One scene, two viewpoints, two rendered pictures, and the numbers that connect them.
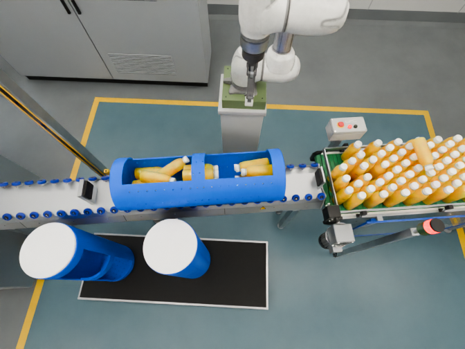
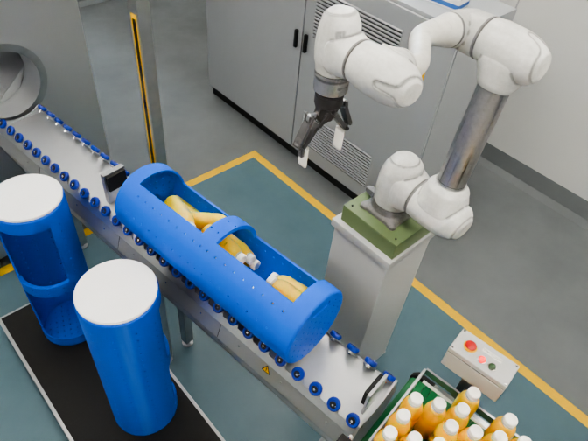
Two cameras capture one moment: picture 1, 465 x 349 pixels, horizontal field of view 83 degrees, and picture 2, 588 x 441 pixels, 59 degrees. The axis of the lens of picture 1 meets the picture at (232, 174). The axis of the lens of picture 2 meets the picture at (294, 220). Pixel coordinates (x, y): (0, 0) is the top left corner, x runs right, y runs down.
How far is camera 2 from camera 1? 0.82 m
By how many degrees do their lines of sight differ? 30
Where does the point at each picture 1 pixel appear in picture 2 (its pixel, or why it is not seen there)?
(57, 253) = (26, 206)
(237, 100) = (361, 219)
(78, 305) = not seen: outside the picture
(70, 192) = not seen: hidden behind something
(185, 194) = (182, 244)
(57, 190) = (97, 167)
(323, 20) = (375, 79)
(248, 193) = (248, 303)
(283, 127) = not seen: hidden behind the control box
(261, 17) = (324, 48)
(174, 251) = (111, 298)
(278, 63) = (431, 195)
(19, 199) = (62, 149)
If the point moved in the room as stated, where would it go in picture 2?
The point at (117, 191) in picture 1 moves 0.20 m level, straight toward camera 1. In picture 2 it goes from (129, 187) to (125, 227)
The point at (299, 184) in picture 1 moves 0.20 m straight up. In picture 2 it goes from (343, 383) to (353, 353)
